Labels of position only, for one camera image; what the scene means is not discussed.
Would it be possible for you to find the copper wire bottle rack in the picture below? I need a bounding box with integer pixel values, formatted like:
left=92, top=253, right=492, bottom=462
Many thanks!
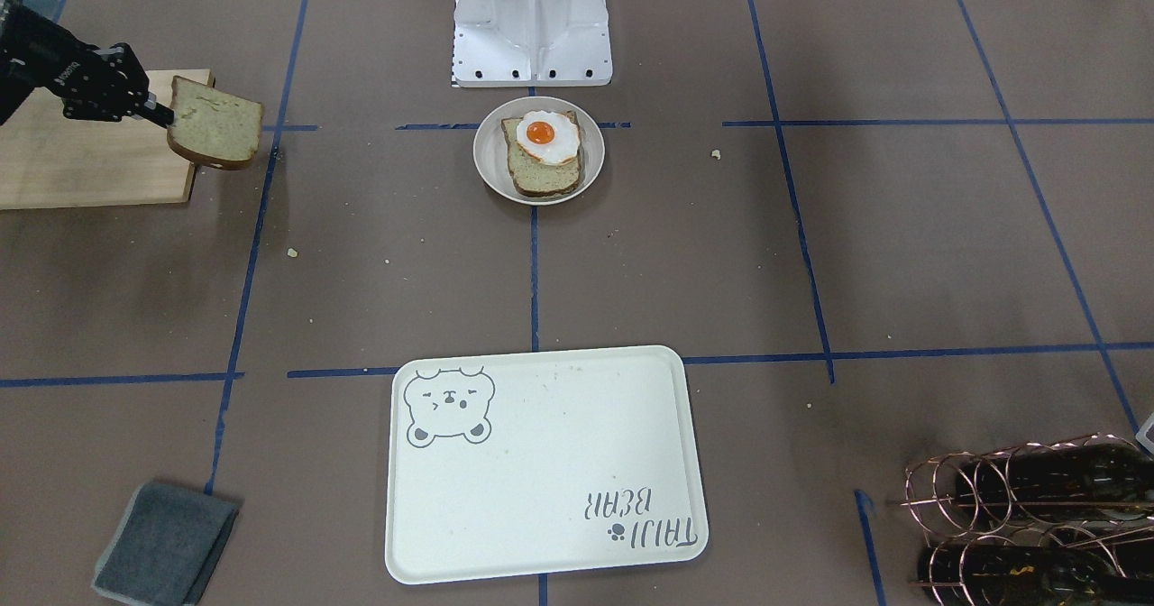
left=899, top=434, right=1153, bottom=605

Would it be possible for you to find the white round plate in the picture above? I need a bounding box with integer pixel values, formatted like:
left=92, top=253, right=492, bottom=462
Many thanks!
left=472, top=96, right=606, bottom=205

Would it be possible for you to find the dark glass bottle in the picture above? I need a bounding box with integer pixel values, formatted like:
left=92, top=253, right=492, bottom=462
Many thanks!
left=953, top=442, right=1153, bottom=528
left=914, top=537, right=1153, bottom=605

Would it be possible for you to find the fried egg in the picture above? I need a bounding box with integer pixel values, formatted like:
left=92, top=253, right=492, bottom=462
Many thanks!
left=514, top=110, right=580, bottom=166

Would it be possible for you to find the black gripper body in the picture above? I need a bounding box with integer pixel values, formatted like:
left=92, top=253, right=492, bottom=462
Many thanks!
left=1, top=2, right=150, bottom=124

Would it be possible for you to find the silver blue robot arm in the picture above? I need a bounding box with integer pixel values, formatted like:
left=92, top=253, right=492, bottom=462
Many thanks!
left=1, top=0, right=174, bottom=128

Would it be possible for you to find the white bear tray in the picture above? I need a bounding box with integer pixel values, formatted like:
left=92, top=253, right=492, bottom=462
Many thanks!
left=384, top=344, right=710, bottom=585

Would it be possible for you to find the bread slice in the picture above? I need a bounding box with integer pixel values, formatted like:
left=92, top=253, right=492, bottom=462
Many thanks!
left=501, top=110, right=582, bottom=197
left=168, top=76, right=265, bottom=170

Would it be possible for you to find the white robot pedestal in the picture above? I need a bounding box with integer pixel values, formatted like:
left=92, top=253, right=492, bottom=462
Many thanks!
left=451, top=0, right=614, bottom=88

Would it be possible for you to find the wooden cutting board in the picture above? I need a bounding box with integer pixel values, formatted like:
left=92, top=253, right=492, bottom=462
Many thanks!
left=1, top=88, right=197, bottom=210

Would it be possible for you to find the grey folded cloth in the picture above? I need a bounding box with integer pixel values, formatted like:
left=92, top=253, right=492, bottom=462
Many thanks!
left=91, top=482, right=240, bottom=605

